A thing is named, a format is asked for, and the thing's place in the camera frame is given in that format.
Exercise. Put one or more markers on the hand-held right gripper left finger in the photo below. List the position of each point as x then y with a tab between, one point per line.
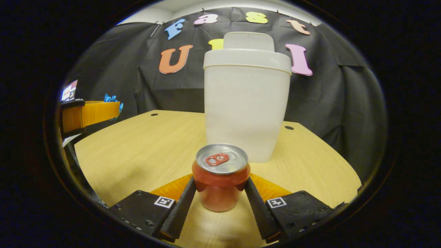
179	213

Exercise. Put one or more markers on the computer monitor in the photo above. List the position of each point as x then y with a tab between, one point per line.
69	91

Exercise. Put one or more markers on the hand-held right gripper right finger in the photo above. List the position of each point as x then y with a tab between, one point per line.
255	210

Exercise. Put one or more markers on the black backdrop cloth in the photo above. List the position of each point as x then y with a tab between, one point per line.
327	103

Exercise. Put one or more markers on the blue paper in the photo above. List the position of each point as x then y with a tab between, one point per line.
110	98

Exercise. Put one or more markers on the white desktop garbage bin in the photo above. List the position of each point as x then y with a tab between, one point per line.
246	106

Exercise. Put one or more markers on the red pop can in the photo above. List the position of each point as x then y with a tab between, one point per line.
220	186

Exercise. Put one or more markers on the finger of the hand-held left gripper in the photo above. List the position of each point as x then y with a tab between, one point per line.
93	113

